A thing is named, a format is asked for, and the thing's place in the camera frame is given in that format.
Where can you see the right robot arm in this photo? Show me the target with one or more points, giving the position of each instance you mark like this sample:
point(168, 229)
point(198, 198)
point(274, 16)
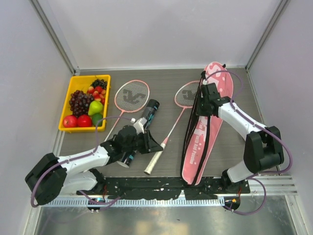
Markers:
point(263, 149)

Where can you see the purple grape bunch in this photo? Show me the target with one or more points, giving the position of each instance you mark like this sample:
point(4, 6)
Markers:
point(79, 103)

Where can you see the yellow plastic bin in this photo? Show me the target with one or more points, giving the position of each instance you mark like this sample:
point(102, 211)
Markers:
point(83, 83)

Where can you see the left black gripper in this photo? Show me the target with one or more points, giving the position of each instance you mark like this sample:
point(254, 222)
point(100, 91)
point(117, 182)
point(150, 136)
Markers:
point(149, 144)

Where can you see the white cable duct strip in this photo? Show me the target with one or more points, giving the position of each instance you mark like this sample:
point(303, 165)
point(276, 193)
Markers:
point(180, 202)

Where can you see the left red apple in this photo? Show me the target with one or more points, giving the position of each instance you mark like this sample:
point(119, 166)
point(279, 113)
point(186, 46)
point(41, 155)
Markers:
point(70, 121)

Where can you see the red apple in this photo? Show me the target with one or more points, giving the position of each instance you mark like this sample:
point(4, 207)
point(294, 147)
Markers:
point(70, 121)
point(84, 121)

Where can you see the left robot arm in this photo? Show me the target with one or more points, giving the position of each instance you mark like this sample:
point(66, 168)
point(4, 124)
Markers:
point(48, 176)

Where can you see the green lime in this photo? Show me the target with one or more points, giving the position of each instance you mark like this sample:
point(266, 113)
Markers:
point(97, 119)

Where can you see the pink racket bag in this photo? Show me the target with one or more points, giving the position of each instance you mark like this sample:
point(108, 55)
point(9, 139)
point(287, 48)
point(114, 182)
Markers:
point(202, 132)

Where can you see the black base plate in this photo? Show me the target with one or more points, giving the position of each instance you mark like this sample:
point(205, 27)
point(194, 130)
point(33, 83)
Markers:
point(164, 188)

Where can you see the green pear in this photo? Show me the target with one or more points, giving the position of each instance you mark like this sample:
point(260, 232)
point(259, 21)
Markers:
point(95, 107)

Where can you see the black shuttlecock tube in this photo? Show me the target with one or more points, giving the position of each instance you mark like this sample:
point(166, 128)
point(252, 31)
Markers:
point(148, 113)

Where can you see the black grape bunch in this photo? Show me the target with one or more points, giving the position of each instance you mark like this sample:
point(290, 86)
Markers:
point(100, 83)

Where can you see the pink badminton racket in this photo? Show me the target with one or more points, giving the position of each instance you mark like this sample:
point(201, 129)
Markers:
point(183, 98)
point(130, 98)

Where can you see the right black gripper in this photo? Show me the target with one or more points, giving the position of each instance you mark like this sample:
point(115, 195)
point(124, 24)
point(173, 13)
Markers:
point(199, 111)

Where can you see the right red apple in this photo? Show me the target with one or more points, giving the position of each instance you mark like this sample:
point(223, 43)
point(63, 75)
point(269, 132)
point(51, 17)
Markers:
point(84, 121)

